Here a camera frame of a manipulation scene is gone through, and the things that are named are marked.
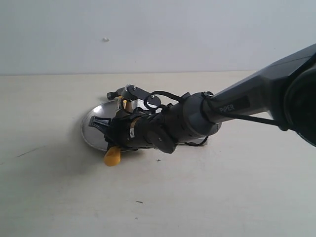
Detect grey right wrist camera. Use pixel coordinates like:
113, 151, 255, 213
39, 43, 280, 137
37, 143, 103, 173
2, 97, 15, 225
121, 84, 161, 110

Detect red dome push button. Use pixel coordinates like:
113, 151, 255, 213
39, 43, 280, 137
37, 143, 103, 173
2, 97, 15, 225
178, 136, 208, 147

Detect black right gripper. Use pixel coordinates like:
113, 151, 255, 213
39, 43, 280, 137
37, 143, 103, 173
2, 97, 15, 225
88, 108, 180, 154

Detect black yellow claw hammer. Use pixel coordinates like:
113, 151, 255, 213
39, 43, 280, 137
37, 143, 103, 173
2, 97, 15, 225
103, 84, 138, 166

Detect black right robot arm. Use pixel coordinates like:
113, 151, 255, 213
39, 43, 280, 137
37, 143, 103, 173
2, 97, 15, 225
87, 45, 316, 154

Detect round metal plate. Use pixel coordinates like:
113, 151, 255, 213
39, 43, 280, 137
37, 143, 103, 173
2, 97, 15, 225
80, 100, 154, 153

